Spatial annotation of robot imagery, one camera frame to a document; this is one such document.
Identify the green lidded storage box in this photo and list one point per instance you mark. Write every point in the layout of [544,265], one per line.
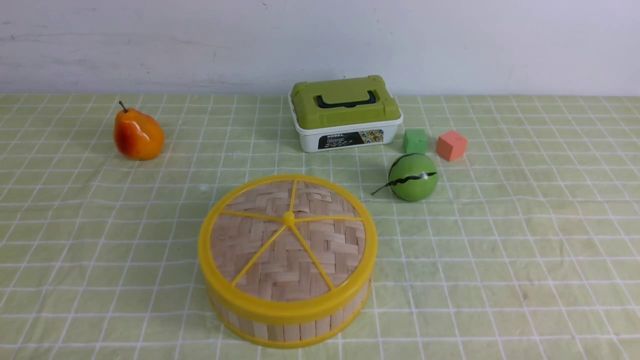
[344,113]

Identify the pink foam cube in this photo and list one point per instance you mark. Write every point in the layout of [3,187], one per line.
[451,146]

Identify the green checkered tablecloth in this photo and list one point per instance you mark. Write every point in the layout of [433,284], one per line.
[528,248]

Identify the green toy watermelon ball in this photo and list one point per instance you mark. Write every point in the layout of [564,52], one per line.
[412,177]

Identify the orange toy pear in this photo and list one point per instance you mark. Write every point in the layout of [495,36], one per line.
[136,135]

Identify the yellow rimmed bamboo steamer lid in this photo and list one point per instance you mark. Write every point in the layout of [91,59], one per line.
[288,249]

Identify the green foam cube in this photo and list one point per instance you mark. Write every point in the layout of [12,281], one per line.
[415,141]

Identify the yellow rimmed bamboo steamer basket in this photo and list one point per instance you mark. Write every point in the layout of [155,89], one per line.
[298,335]

